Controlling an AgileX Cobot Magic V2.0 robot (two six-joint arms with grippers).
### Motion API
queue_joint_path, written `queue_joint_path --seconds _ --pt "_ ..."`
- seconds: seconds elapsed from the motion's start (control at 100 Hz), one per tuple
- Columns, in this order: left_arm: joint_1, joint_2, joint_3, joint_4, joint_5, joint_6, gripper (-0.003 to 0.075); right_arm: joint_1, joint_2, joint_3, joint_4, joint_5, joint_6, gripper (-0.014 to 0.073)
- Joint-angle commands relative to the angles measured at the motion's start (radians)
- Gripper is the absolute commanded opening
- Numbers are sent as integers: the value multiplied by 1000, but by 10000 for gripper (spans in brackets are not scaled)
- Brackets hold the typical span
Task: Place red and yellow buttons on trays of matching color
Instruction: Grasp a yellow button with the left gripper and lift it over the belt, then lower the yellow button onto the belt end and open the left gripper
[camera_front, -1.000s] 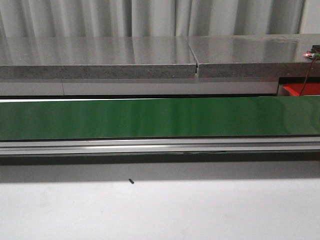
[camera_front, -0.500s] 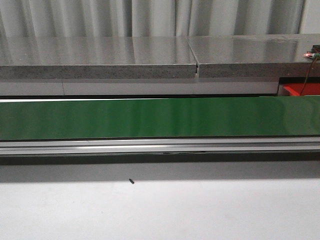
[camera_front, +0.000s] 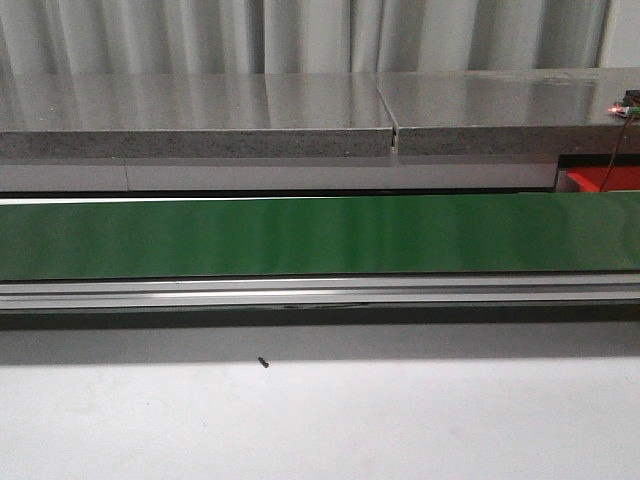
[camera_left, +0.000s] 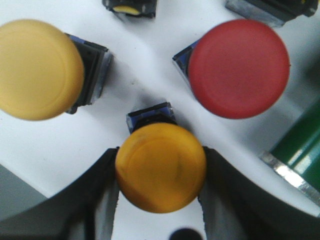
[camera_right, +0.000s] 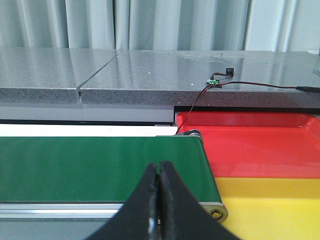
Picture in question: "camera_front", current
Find grey stone countertop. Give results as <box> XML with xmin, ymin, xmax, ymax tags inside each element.
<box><xmin>1</xmin><ymin>68</ymin><xmax>639</xmax><ymax>159</ymax></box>

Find red plastic tray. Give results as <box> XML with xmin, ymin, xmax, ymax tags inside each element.
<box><xmin>567</xmin><ymin>166</ymin><xmax>640</xmax><ymax>193</ymax></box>

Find white pleated curtain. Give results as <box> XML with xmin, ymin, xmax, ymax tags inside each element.
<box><xmin>1</xmin><ymin>1</ymin><xmax>639</xmax><ymax>75</ymax></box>

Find red orange wire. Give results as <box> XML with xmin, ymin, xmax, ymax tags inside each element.
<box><xmin>601</xmin><ymin>113</ymin><xmax>637</xmax><ymax>192</ymax></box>

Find small circuit board red LED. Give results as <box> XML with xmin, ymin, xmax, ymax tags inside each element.
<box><xmin>607</xmin><ymin>102</ymin><xmax>640</xmax><ymax>118</ymax></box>

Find aluminium conveyor frame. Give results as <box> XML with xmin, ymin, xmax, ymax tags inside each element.
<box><xmin>1</xmin><ymin>273</ymin><xmax>639</xmax><ymax>313</ymax></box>

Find green conveyor belt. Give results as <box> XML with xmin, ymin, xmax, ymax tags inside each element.
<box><xmin>1</xmin><ymin>192</ymin><xmax>639</xmax><ymax>281</ymax></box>

